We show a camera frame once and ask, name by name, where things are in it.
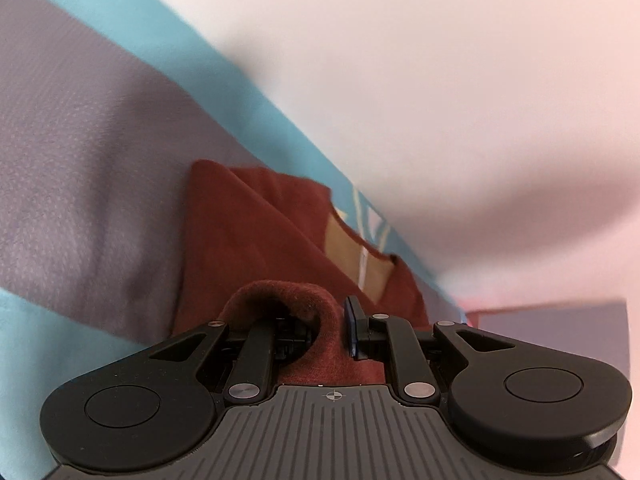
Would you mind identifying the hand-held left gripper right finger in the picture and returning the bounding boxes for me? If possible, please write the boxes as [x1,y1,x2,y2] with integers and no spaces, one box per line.
[345,296,516,405]

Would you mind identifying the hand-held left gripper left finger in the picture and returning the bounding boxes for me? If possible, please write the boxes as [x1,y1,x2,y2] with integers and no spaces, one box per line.
[150,319,312,405]

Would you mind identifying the dark red sweater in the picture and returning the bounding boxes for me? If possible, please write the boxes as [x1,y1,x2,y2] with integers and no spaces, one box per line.
[170,160,432,389]

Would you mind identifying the blue and grey bed sheet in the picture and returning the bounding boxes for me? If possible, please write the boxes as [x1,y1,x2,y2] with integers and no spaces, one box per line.
[0,0,630,466]

